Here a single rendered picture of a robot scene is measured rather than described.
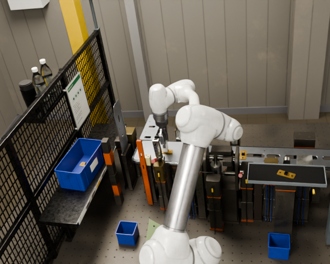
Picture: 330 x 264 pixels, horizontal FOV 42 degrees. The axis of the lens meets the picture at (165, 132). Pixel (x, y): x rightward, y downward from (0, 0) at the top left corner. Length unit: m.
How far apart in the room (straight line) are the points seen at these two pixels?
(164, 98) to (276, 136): 1.13
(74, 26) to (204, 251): 1.65
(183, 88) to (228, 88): 2.20
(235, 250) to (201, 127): 0.88
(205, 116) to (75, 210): 0.92
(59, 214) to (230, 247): 0.94
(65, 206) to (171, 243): 0.75
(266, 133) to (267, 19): 1.40
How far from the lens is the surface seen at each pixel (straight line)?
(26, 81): 2.37
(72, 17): 2.84
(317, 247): 2.48
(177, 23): 4.27
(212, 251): 1.96
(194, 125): 1.77
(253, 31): 4.28
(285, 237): 2.41
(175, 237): 1.84
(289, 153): 2.56
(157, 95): 2.33
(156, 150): 2.40
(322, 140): 3.19
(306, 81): 4.42
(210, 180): 2.26
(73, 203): 2.37
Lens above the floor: 2.59
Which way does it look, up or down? 35 degrees down
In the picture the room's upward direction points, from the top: 8 degrees counter-clockwise
